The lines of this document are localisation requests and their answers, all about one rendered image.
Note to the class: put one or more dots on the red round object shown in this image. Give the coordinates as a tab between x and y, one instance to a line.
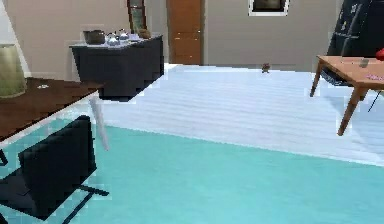
380	54

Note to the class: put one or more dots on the pale green vase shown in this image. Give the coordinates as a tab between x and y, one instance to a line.
10	71

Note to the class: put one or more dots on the small white dish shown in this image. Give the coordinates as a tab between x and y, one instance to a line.
43	86

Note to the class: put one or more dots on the tall dark framed mirror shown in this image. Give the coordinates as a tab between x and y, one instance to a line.
137	15

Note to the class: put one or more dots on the dark brown dining table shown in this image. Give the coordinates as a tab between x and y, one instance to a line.
40	103

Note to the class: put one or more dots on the dark brown pot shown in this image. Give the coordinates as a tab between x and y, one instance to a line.
95	36

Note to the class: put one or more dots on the brown round bread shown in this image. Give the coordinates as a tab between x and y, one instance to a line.
144	33

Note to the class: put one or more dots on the brown wooden door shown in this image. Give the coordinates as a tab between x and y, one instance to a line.
185	31

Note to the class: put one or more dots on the small brown floor object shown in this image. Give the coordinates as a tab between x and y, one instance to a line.
265	67

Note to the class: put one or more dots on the black chair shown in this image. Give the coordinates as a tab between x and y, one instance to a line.
56	166

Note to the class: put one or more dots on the white framed picture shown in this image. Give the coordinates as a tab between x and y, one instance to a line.
268	6

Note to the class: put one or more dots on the light wooden table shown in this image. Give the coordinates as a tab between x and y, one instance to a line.
353	75

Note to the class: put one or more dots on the pink flat object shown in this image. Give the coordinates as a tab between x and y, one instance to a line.
375	77

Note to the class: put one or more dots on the black cabinet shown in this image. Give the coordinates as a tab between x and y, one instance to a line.
123	65

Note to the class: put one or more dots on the silver kettle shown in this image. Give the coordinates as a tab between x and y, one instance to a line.
112	40
123	34

